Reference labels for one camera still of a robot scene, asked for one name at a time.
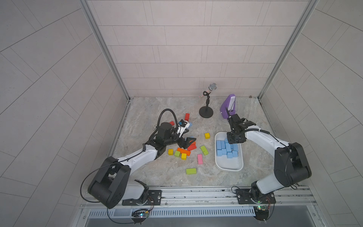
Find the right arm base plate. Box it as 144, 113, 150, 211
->
233, 188, 276, 205

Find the blue block isolated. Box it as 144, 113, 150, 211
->
233, 144, 239, 151

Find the orange block long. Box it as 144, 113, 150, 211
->
177, 148, 191, 156

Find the white plastic tray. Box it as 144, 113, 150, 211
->
215, 132, 244, 172

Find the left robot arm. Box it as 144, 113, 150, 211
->
87, 118, 196, 209

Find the right circuit board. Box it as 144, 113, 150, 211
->
253, 206, 270, 221

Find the green block front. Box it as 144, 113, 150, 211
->
186, 168, 197, 175

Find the green cube small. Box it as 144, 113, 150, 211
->
175, 151, 182, 158

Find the blue block pile centre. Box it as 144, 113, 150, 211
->
216, 150, 223, 157

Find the left circuit board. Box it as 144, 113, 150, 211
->
131, 209, 150, 220

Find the circuit board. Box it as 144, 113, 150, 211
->
253, 206, 270, 221
131, 209, 150, 220

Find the yellow cube left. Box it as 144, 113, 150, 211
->
168, 149, 174, 156

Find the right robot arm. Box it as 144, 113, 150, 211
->
227, 114, 312, 203

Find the green block by pink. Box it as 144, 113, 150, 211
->
200, 145, 209, 156

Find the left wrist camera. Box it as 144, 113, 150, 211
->
176, 119, 190, 138

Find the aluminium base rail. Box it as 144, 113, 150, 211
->
111, 186, 317, 209

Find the blue cube beside orange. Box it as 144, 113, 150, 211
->
227, 152, 233, 159

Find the purple metronome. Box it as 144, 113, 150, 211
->
220, 94, 236, 119

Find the black microphone stand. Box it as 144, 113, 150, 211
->
199, 91, 213, 118

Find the yellow cube lower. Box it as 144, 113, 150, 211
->
181, 153, 187, 160

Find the silver microphone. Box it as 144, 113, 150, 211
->
203, 83, 217, 96

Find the pink block lower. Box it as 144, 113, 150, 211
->
197, 154, 203, 165

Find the red block lower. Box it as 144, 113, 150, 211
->
187, 144, 197, 151

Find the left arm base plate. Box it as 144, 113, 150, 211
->
122, 190, 162, 206

